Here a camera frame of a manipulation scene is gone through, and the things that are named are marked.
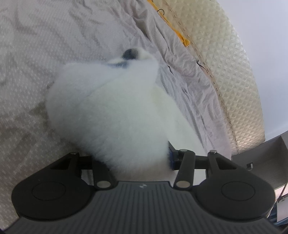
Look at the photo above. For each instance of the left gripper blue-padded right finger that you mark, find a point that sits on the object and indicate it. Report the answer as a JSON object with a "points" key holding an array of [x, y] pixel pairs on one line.
{"points": [[183, 161]]}

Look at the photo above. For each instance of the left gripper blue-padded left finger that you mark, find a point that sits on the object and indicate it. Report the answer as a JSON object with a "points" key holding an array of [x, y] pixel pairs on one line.
{"points": [[103, 178]]}

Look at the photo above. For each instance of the white fleece striped sweater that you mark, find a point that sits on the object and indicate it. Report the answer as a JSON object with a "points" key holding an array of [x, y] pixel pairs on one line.
{"points": [[115, 111]]}

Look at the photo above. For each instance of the grey wardrobe cabinet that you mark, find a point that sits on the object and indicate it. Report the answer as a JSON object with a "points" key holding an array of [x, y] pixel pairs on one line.
{"points": [[269, 160]]}

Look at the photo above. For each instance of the cream quilted mattress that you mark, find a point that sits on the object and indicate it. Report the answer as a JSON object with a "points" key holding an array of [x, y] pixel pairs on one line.
{"points": [[208, 33]]}

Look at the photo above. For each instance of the grey bed sheet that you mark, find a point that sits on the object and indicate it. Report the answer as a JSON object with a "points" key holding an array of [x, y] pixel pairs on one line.
{"points": [[37, 37]]}

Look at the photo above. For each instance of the wall socket with charger cable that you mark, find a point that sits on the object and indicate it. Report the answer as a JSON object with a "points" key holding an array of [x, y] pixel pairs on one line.
{"points": [[250, 166]]}

